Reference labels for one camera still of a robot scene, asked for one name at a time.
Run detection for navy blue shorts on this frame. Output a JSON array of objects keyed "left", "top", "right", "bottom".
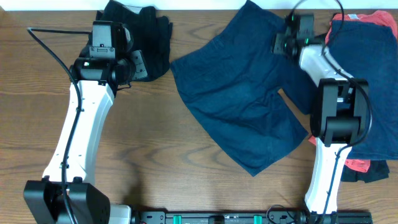
[{"left": 170, "top": 1, "right": 317, "bottom": 175}]

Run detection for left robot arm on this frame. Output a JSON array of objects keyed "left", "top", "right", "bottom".
[{"left": 23, "top": 21, "right": 147, "bottom": 223}]

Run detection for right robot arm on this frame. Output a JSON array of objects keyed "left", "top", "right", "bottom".
[{"left": 272, "top": 12, "right": 373, "bottom": 217}]

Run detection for folded black shorts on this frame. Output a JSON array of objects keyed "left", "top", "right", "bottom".
[{"left": 96, "top": 1, "right": 173, "bottom": 82}]

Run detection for navy blue garment in pile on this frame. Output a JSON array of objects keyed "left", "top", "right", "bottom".
[{"left": 328, "top": 21, "right": 397, "bottom": 160}]

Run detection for red garment in pile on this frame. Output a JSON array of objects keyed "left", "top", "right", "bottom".
[{"left": 325, "top": 10, "right": 397, "bottom": 172}]

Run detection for black garment under pile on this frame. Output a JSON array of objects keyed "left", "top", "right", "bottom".
[{"left": 341, "top": 161, "right": 390, "bottom": 183}]

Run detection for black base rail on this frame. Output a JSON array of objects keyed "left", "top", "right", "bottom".
[{"left": 130, "top": 209, "right": 373, "bottom": 224}]

